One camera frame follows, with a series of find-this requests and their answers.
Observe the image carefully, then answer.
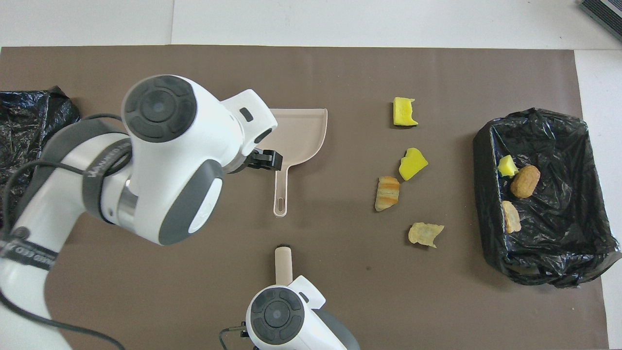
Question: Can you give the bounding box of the dark ribbed device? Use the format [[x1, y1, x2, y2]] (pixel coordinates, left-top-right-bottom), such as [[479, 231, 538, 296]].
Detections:
[[579, 0, 622, 29]]

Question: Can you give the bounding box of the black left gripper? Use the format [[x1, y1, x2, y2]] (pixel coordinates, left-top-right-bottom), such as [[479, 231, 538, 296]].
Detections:
[[238, 149, 284, 174]]

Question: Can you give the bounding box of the pale toy dumpling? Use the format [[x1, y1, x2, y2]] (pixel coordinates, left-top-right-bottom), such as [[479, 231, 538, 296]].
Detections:
[[501, 200, 522, 234], [408, 222, 445, 249]]

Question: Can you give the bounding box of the notched rectangular yellow sponge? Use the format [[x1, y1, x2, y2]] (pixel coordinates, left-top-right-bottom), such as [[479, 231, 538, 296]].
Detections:
[[393, 97, 419, 128]]

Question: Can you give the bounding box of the beige hand brush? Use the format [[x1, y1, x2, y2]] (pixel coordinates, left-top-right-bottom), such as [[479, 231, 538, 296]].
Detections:
[[274, 244, 294, 287]]

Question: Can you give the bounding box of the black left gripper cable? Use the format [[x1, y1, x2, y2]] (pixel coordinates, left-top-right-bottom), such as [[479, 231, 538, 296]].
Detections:
[[0, 113, 133, 350]]

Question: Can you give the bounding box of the open bin with black bag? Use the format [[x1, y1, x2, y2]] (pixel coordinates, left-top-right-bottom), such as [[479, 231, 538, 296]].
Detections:
[[473, 108, 622, 289]]

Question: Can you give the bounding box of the irregular yellow sponge chunk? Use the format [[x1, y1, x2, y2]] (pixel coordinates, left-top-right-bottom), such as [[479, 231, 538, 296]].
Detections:
[[399, 147, 429, 182]]

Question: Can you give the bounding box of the bin wrapped in black bag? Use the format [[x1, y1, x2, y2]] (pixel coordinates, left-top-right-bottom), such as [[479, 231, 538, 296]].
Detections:
[[0, 86, 82, 229]]

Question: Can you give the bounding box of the brown fried nugget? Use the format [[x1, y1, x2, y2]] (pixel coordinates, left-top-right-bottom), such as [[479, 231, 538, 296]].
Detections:
[[509, 164, 541, 199]]

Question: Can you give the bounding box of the brown table mat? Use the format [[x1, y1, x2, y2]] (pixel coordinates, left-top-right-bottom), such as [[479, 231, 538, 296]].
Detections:
[[0, 45, 609, 350]]

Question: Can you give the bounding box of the small yellow sponge wedge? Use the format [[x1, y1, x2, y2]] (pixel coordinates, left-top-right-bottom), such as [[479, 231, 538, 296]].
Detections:
[[497, 155, 519, 178]]

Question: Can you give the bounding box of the beige plastic dustpan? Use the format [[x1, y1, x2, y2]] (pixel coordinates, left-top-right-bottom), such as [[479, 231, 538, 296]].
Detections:
[[262, 108, 329, 218]]

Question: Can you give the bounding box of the striped toy croissant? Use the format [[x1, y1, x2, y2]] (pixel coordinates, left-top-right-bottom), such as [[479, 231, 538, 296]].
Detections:
[[374, 176, 401, 212]]

